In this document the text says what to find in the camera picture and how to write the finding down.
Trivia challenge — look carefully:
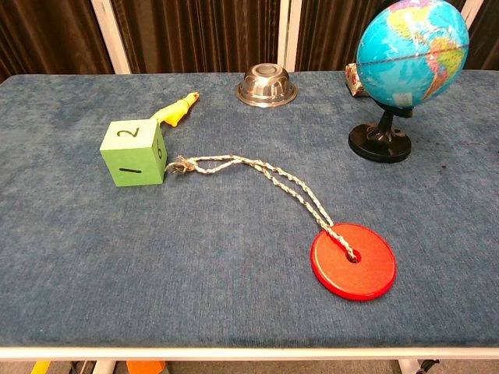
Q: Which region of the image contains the white table frame edge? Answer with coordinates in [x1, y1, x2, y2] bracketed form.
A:
[0, 344, 499, 362]

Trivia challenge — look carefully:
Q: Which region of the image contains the white table leg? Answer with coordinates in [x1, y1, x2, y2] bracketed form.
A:
[397, 358, 423, 374]
[92, 359, 118, 374]

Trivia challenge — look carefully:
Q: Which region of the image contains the small red white packet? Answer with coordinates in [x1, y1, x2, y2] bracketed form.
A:
[344, 62, 366, 98]

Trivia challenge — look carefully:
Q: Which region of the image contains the blue table cloth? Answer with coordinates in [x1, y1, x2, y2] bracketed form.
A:
[0, 70, 499, 349]

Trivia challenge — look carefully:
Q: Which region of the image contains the yellow plastic toy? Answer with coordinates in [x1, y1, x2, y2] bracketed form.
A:
[150, 91, 200, 129]

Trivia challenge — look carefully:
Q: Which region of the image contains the upturned steel bowl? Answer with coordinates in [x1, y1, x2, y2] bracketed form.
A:
[235, 64, 299, 108]

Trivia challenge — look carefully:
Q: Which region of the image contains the black globe stand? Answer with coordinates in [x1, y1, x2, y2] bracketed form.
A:
[348, 101, 413, 164]

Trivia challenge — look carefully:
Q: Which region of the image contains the orange object under table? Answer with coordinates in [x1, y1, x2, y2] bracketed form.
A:
[126, 360, 167, 374]

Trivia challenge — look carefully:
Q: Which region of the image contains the green numbered cube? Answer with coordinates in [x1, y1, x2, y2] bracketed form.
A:
[99, 119, 168, 189]

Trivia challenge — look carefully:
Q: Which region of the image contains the braided white rope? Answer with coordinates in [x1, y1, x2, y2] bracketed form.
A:
[165, 154, 359, 263]

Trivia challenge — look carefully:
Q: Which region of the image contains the red disc with hole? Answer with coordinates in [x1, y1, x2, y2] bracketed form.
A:
[310, 222, 398, 302]

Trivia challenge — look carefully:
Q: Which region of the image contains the white partition post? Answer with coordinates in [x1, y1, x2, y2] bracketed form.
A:
[277, 0, 303, 73]
[90, 0, 132, 75]
[459, 0, 487, 29]

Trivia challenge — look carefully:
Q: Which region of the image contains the blue world globe ball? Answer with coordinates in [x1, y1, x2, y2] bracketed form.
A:
[356, 0, 470, 109]

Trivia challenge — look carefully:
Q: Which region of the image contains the dark brown curtain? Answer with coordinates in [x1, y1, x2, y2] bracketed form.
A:
[0, 0, 499, 83]

